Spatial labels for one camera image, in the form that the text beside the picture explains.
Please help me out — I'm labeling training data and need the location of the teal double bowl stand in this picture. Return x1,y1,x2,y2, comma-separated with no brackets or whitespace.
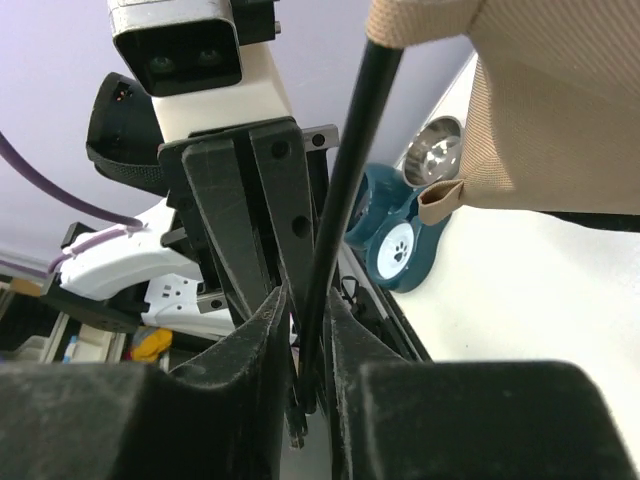
344,163,449,293

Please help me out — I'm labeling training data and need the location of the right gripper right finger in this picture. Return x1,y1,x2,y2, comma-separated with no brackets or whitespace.
324,293,636,479

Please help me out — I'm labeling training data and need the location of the beige pet tent fabric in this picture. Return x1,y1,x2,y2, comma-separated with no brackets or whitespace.
367,1,639,225

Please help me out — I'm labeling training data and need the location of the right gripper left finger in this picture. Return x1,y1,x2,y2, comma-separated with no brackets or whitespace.
1,287,290,479

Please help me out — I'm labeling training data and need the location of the steel pet bowl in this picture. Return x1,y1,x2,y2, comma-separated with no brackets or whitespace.
402,116,463,188

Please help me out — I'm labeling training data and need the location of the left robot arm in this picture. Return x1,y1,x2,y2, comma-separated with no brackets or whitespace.
44,72,337,338

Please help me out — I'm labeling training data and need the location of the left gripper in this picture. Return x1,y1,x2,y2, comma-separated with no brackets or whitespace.
158,117,339,320

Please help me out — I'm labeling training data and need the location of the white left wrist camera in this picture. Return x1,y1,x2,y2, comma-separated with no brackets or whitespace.
108,0,292,142

